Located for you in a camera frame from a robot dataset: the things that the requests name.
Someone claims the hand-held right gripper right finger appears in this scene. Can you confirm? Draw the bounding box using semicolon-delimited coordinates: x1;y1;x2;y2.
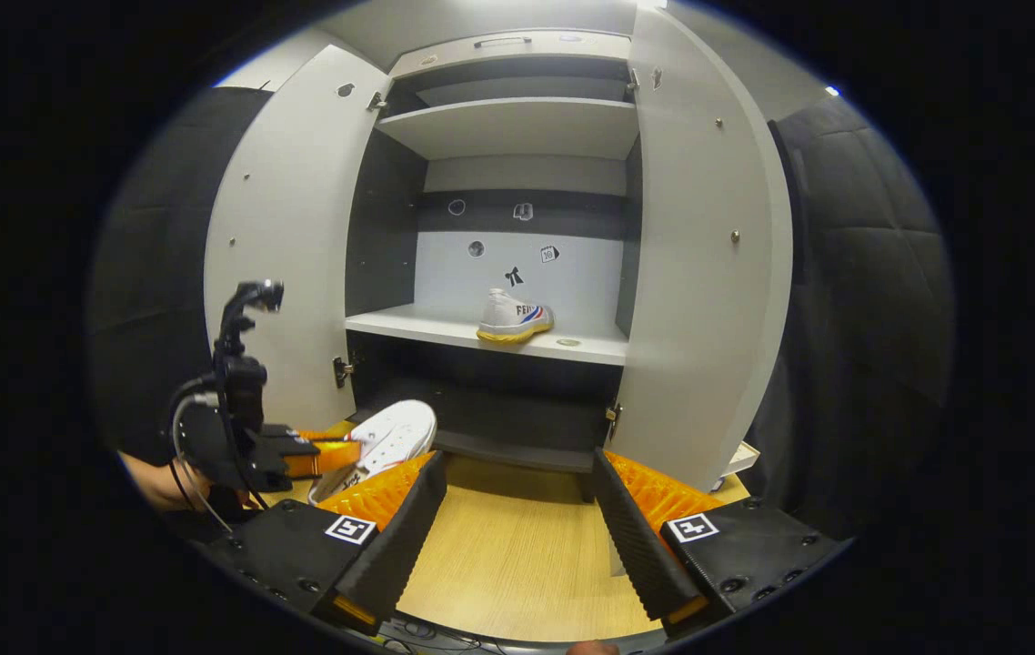
592;448;846;638

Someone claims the white shoe cabinet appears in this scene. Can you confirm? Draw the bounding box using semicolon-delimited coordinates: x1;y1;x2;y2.
345;29;641;474

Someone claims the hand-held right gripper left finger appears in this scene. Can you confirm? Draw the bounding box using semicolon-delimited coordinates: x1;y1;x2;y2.
208;450;448;636

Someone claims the white canvas shoe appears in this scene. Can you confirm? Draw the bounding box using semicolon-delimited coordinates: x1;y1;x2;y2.
306;399;438;506
477;288;556;345

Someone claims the black backdrop cloth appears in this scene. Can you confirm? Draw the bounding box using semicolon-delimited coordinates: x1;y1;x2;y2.
768;96;955;538
90;86;273;456

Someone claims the white cabinet door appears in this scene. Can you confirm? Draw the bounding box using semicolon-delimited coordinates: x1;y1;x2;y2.
204;44;391;433
613;7;794;492

